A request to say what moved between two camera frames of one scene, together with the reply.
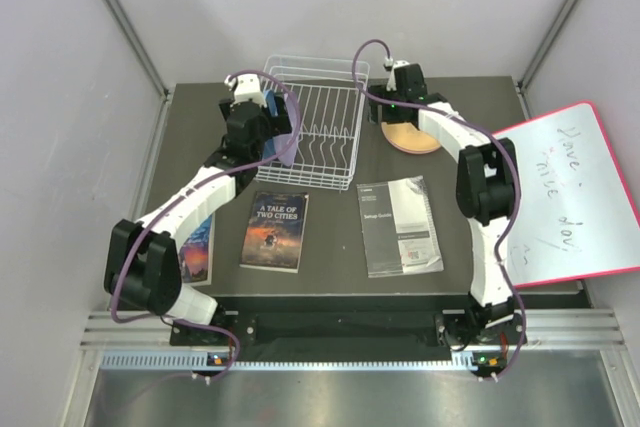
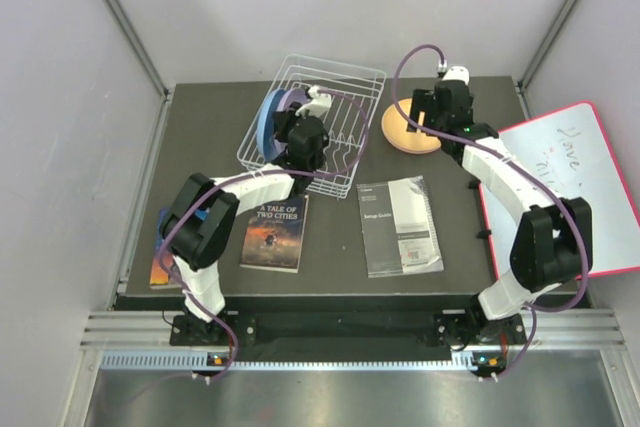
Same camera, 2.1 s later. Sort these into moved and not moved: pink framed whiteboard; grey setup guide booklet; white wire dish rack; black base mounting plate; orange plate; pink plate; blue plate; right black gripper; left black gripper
Moved: right black gripper; left black gripper; white wire dish rack
Not moved: grey setup guide booklet; black base mounting plate; orange plate; pink framed whiteboard; pink plate; blue plate
